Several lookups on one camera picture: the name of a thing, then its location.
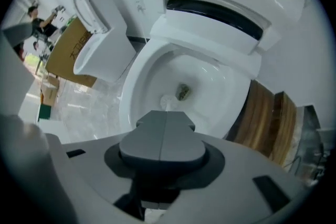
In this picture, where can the white toilet brush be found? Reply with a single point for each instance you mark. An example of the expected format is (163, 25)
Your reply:
(168, 102)

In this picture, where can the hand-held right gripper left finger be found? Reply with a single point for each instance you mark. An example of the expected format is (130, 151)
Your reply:
(143, 139)

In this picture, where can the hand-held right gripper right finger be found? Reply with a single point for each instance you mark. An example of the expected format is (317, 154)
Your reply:
(181, 141)

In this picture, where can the dark metal rack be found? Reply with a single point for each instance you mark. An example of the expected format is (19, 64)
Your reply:
(309, 144)

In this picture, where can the small brown cardboard box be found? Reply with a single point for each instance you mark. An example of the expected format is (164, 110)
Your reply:
(50, 91)

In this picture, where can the green box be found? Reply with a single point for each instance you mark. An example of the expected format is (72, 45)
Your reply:
(44, 112)

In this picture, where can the white toilet bowl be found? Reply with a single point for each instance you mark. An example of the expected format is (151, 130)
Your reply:
(147, 81)

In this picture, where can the large brown cardboard box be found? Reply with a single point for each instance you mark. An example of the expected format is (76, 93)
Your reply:
(65, 52)

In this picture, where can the white toilet with raised seat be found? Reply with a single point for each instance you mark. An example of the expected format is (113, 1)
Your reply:
(105, 42)

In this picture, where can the brown dirt clump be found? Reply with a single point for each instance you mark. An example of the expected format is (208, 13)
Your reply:
(183, 91)

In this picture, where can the brown wooden cabinet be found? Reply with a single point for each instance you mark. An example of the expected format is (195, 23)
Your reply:
(265, 118)

